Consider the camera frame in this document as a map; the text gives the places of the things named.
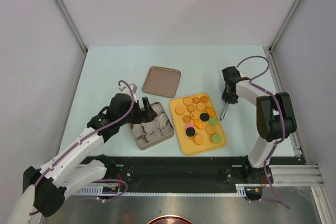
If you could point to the white paper cupcake liner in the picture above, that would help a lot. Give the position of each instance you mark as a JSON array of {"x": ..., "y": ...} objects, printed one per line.
[
  {"x": 156, "y": 135},
  {"x": 138, "y": 131},
  {"x": 167, "y": 130},
  {"x": 162, "y": 120},
  {"x": 150, "y": 127},
  {"x": 158, "y": 108},
  {"x": 141, "y": 142}
]

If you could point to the black sandwich cookie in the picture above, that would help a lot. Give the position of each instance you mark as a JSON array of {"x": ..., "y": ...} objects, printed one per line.
[
  {"x": 190, "y": 132},
  {"x": 204, "y": 117}
]

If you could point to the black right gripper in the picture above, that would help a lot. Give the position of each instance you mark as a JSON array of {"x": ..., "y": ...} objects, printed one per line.
[{"x": 225, "y": 97}]

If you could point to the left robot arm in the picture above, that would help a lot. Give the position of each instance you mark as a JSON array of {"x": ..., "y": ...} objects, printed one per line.
[{"x": 46, "y": 188}]

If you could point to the red round object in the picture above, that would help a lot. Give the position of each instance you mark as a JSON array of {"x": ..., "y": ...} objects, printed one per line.
[{"x": 170, "y": 219}]

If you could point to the swirl butter cookie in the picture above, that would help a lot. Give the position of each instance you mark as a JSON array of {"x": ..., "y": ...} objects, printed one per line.
[
  {"x": 204, "y": 99},
  {"x": 196, "y": 100},
  {"x": 187, "y": 119}
]

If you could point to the green macaron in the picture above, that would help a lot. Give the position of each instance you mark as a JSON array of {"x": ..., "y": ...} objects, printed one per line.
[
  {"x": 213, "y": 121},
  {"x": 215, "y": 138}
]

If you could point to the tan sandwich cookie spotted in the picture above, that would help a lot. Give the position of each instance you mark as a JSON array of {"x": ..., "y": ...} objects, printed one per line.
[{"x": 195, "y": 115}]

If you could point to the rose gold tin lid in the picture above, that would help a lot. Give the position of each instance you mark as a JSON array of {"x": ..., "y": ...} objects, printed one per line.
[{"x": 162, "y": 82}]

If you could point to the yellow plastic tray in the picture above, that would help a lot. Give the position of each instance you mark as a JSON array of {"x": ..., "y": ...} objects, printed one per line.
[{"x": 187, "y": 145}]

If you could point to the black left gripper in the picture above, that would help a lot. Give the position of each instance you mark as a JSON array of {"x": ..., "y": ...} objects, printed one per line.
[{"x": 148, "y": 115}]

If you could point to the flower butter cookie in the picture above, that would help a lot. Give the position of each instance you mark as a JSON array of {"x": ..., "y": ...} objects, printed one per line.
[{"x": 191, "y": 108}]

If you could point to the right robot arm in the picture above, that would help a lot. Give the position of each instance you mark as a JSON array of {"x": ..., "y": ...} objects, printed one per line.
[{"x": 275, "y": 121}]

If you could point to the rose gold cookie tin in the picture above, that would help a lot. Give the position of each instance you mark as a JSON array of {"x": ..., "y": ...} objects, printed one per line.
[{"x": 162, "y": 139}]

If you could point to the metal tongs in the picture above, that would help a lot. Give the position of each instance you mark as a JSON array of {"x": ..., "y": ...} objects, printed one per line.
[{"x": 223, "y": 113}]

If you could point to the white cable duct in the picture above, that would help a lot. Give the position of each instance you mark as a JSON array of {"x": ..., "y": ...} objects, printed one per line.
[{"x": 189, "y": 188}]

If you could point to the orange fish cookie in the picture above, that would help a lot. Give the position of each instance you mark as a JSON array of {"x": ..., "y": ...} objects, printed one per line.
[
  {"x": 199, "y": 124},
  {"x": 210, "y": 111}
]

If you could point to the pink sandwich cookie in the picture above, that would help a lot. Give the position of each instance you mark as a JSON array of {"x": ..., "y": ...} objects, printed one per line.
[{"x": 189, "y": 125}]

